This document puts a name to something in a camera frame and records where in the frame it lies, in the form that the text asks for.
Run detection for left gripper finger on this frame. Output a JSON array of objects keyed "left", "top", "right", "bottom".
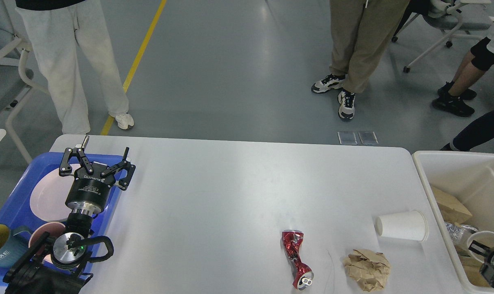
[
  {"left": 59, "top": 135, "right": 93, "bottom": 180},
  {"left": 101, "top": 147, "right": 136, "bottom": 191}
]

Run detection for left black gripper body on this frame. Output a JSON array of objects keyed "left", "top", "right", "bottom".
[{"left": 65, "top": 171, "right": 113, "bottom": 215}]

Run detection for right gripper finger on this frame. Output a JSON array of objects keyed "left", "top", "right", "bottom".
[{"left": 470, "top": 240, "right": 492, "bottom": 258}]

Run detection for white paper cup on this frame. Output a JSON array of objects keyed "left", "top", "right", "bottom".
[
  {"left": 466, "top": 231, "right": 494, "bottom": 263},
  {"left": 374, "top": 210, "right": 429, "bottom": 241}
]

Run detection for pink plate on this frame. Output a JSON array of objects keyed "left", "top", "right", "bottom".
[{"left": 30, "top": 169, "right": 74, "bottom": 222}]

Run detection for brown paper bag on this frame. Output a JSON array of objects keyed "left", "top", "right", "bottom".
[{"left": 430, "top": 186, "right": 489, "bottom": 287}]

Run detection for pink mug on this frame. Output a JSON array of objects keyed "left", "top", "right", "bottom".
[{"left": 28, "top": 222, "right": 68, "bottom": 264}]

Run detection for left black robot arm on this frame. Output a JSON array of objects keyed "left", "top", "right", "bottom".
[{"left": 3, "top": 136, "right": 136, "bottom": 294}]

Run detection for white plastic bin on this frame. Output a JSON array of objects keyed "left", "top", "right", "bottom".
[{"left": 412, "top": 151, "right": 494, "bottom": 294}]

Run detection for white paper cup lying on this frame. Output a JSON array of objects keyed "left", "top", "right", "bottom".
[{"left": 374, "top": 210, "right": 429, "bottom": 241}]

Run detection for teal mug yellow inside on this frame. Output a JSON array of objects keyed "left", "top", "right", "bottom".
[{"left": 0, "top": 224, "right": 33, "bottom": 269}]

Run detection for grey office chair left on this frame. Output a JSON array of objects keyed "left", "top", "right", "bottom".
[{"left": 0, "top": 0, "right": 49, "bottom": 164}]

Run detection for crumpled brown paper ball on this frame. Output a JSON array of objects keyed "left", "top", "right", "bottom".
[{"left": 343, "top": 249, "right": 392, "bottom": 292}]

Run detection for person in white trousers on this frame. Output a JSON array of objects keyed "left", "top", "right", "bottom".
[{"left": 16, "top": 0, "right": 135, "bottom": 134}]

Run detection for person in black shorts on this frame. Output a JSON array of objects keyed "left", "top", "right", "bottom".
[{"left": 432, "top": 23, "right": 494, "bottom": 117}]

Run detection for floor outlet plates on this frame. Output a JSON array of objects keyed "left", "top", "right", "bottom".
[{"left": 337, "top": 131, "right": 379, "bottom": 145}]

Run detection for crushed red can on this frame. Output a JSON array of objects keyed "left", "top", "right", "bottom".
[{"left": 281, "top": 229, "right": 314, "bottom": 291}]

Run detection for white office chair right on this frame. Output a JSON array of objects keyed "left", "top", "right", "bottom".
[{"left": 391, "top": 0, "right": 493, "bottom": 73}]

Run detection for person in khaki trousers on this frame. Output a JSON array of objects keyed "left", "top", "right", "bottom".
[{"left": 311, "top": 0, "right": 409, "bottom": 121}]

